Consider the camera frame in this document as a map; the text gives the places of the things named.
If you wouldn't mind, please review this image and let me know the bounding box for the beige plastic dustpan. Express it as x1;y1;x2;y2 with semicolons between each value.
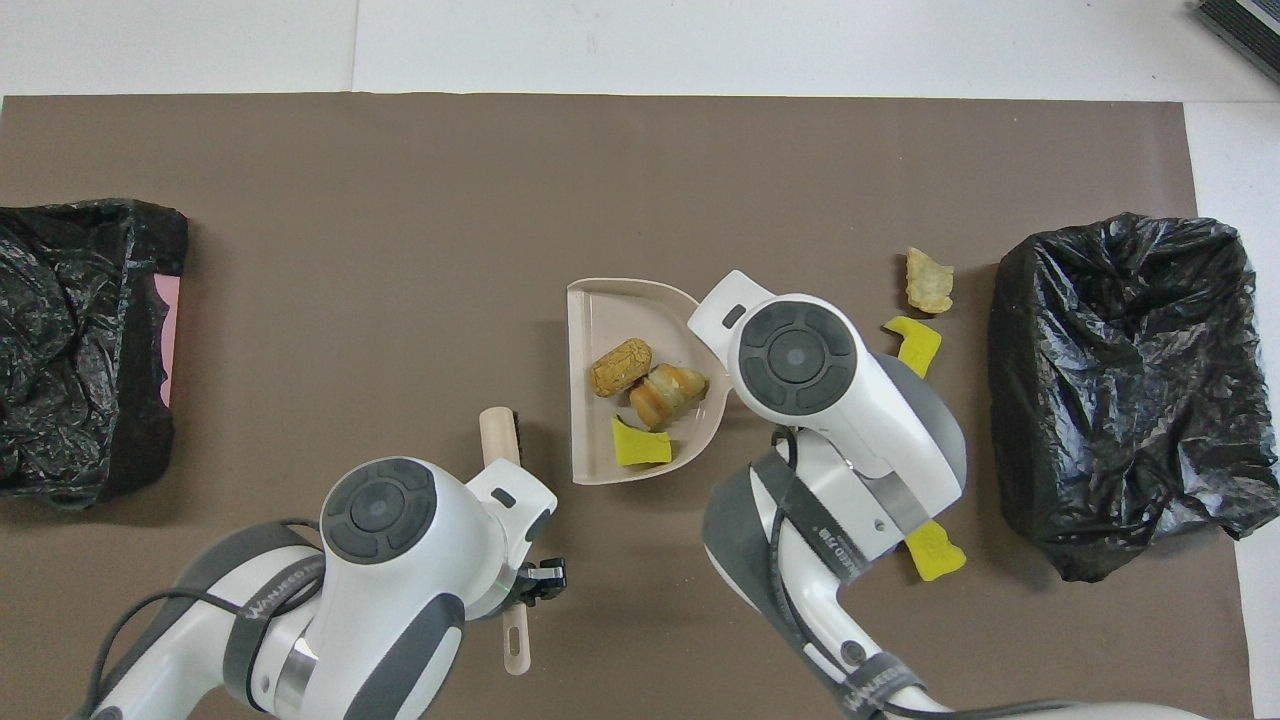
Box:
566;278;734;487

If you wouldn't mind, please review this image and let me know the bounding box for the brown paper table mat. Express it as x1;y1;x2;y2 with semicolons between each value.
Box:
0;93;1256;720

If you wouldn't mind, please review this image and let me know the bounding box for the beige hand brush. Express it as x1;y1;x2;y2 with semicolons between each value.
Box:
479;406;532;677

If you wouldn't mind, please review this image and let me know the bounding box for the striped croissant piece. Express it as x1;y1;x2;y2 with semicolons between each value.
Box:
628;364;710;433

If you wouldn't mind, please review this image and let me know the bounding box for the brown fried nugget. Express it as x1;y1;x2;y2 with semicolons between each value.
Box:
588;338;654;398

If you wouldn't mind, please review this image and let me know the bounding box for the pale torn pastry piece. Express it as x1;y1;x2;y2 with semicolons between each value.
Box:
905;247;955;315

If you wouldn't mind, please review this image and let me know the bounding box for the yellow green-edged sponge piece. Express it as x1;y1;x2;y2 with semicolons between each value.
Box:
611;415;674;468

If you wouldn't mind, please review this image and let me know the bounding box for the notched yellow sponge piece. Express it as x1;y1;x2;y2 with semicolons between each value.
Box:
882;316;943;381

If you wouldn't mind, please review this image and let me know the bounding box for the dark ridged device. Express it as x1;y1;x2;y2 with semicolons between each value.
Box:
1195;0;1280;86

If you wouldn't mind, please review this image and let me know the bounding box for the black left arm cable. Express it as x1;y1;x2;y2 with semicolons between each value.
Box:
80;515;326;720

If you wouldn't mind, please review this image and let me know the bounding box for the black plastic bin bag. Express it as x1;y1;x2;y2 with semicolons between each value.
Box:
0;198;189;511
988;212;1280;583

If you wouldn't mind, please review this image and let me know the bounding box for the pink bin box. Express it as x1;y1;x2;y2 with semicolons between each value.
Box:
155;275;181;408

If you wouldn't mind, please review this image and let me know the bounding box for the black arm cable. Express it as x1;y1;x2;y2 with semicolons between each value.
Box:
80;515;326;720
768;425;1086;716

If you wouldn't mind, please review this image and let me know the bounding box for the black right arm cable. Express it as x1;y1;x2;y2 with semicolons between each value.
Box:
768;425;1086;716

